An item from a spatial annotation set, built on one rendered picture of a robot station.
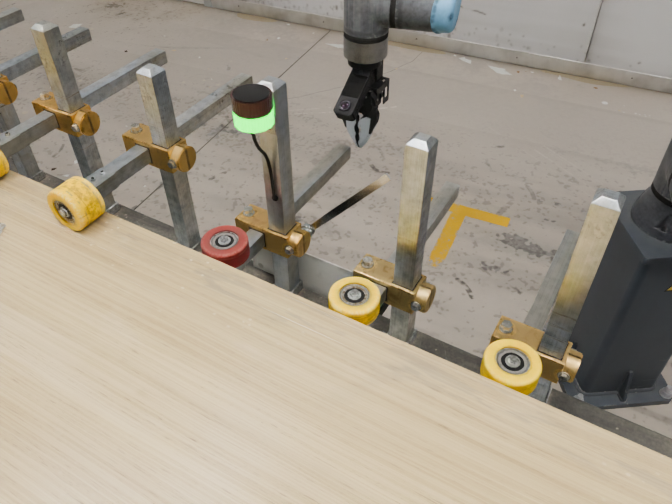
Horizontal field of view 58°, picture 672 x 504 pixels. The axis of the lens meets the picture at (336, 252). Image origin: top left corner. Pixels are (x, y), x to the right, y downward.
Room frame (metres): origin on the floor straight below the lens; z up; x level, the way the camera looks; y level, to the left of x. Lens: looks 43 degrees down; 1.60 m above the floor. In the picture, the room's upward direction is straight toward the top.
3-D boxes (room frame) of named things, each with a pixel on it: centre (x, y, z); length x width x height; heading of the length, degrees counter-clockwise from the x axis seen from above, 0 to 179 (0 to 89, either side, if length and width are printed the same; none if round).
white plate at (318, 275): (0.85, 0.06, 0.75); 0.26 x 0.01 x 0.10; 60
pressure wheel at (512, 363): (0.51, -0.24, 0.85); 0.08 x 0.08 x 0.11
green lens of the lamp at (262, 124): (0.80, 0.12, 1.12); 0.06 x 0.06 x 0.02
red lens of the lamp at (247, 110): (0.80, 0.12, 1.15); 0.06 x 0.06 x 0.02
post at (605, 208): (0.59, -0.33, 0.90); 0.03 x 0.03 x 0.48; 60
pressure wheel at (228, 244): (0.76, 0.19, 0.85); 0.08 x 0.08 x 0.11
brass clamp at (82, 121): (1.11, 0.55, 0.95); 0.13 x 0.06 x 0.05; 60
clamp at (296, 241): (0.85, 0.12, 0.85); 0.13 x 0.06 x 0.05; 60
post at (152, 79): (0.97, 0.31, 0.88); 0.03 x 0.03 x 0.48; 60
